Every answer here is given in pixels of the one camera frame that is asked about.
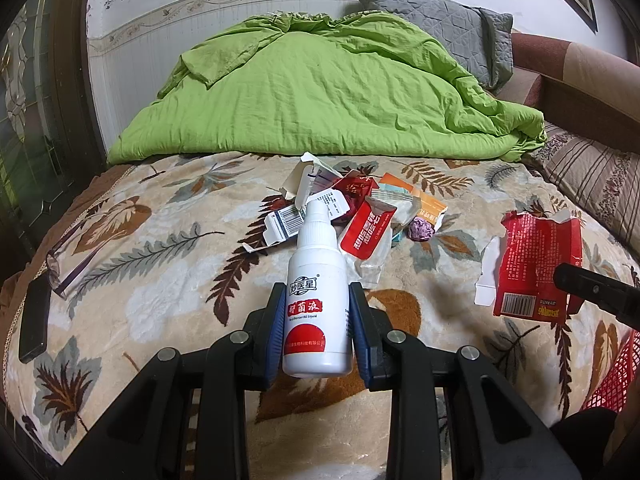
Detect dark red small packet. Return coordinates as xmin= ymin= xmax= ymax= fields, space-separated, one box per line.
xmin=332 ymin=170 xmax=381 ymax=223

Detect wooden glass panel door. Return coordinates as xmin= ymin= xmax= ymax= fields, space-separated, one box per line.
xmin=0 ymin=0 xmax=108 ymax=281

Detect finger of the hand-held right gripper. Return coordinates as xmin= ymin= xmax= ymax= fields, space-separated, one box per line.
xmin=552 ymin=262 xmax=640 ymax=322

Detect purple crumpled wrapper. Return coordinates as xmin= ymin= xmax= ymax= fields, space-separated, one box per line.
xmin=409 ymin=216 xmax=437 ymax=242

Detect green quilt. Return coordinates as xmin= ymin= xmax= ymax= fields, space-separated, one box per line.
xmin=106 ymin=11 xmax=547 ymax=166

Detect black phone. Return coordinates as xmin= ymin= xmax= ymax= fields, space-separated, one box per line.
xmin=18 ymin=275 xmax=53 ymax=365

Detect brown padded headboard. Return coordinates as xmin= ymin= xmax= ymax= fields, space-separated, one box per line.
xmin=500 ymin=32 xmax=640 ymax=146

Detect light blue wrapper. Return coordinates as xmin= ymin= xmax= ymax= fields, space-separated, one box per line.
xmin=376 ymin=182 xmax=418 ymax=208

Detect white spray bottle red label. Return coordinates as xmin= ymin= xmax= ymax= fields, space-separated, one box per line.
xmin=282 ymin=200 xmax=356 ymax=379

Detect white red sachet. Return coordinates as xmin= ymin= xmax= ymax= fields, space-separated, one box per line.
xmin=340 ymin=197 xmax=396 ymax=288

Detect blue white barcode carton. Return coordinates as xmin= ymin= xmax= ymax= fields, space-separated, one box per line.
xmin=262 ymin=207 xmax=306 ymax=248

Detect torn red carton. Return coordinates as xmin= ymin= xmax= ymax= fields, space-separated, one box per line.
xmin=475 ymin=208 xmax=586 ymax=321

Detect grey quilted pillow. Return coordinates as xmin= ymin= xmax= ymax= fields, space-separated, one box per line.
xmin=354 ymin=0 xmax=515 ymax=95

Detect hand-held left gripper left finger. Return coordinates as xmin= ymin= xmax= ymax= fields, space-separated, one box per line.
xmin=57 ymin=282 xmax=288 ymax=480

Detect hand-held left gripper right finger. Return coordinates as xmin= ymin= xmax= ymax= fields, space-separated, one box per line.
xmin=347 ymin=281 xmax=584 ymax=480

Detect brown striped floral pillow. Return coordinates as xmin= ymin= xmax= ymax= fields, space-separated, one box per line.
xmin=522 ymin=121 xmax=640 ymax=248

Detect orange packet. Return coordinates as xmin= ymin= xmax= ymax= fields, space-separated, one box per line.
xmin=377 ymin=172 xmax=448 ymax=228

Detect red plastic basket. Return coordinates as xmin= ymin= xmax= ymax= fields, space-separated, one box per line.
xmin=582 ymin=332 xmax=640 ymax=413

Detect eyeglasses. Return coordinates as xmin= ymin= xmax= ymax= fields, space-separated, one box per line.
xmin=45 ymin=219 xmax=102 ymax=301

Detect leaf print blanket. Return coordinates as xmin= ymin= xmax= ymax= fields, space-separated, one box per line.
xmin=0 ymin=150 xmax=640 ymax=480

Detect white medicine carton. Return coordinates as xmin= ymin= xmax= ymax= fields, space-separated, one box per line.
xmin=277 ymin=152 xmax=351 ymax=223

